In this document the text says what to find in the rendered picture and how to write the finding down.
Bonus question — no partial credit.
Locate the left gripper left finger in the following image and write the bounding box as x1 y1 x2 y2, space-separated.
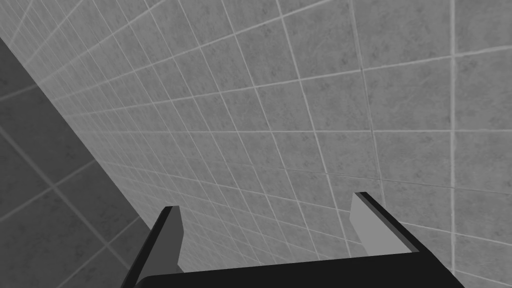
120 205 185 288

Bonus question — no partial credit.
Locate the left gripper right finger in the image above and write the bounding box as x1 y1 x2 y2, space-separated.
349 191 421 257

